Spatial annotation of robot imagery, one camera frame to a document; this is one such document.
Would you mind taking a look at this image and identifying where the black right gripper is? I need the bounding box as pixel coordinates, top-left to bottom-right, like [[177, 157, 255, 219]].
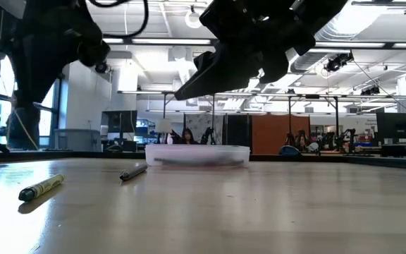
[[174, 0, 348, 102]]

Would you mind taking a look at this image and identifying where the translucent supply box pink lid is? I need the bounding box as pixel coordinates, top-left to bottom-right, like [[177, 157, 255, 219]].
[[144, 143, 251, 167]]

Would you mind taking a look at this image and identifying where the grey marker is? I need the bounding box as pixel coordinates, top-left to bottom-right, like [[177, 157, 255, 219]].
[[119, 163, 149, 183]]

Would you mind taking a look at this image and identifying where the black partition panel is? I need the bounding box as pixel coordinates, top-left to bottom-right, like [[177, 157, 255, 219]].
[[223, 113, 252, 155]]

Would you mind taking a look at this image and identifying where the person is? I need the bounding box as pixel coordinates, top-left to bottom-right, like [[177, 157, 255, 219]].
[[0, 90, 41, 150], [180, 127, 197, 145]]

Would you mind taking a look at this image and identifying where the orange partition panel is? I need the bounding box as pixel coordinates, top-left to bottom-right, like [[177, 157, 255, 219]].
[[251, 114, 311, 155]]

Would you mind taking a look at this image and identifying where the blue chair back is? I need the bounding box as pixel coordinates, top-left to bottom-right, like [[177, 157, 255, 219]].
[[279, 145, 302, 156]]

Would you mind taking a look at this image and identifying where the black computer monitor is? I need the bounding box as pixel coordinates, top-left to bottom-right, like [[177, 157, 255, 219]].
[[107, 110, 138, 140], [376, 112, 406, 140]]

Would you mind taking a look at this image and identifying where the black ceiling track light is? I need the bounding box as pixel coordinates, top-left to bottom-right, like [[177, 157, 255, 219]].
[[360, 85, 381, 96], [324, 52, 355, 73]]

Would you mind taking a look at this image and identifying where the grey bin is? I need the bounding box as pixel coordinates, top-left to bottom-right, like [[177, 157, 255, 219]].
[[54, 128, 102, 152]]

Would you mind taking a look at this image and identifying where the overhead beam with light strips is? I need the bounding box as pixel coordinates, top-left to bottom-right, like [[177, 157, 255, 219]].
[[102, 37, 406, 49]]

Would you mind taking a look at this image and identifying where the white coiled ceiling cable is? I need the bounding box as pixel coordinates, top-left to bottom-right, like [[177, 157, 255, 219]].
[[184, 9, 204, 29]]

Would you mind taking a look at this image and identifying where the black metal workstation frame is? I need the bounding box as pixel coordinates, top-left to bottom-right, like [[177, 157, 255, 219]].
[[117, 90, 341, 156]]

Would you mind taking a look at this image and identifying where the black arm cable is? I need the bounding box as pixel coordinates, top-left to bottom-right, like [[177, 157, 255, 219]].
[[88, 0, 150, 39]]

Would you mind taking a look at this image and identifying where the silver ribbed ventilation duct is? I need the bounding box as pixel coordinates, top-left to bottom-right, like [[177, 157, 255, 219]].
[[290, 13, 368, 73]]

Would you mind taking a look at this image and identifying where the black aluminium table frame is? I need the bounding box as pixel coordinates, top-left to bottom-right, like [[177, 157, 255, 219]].
[[0, 147, 406, 171]]

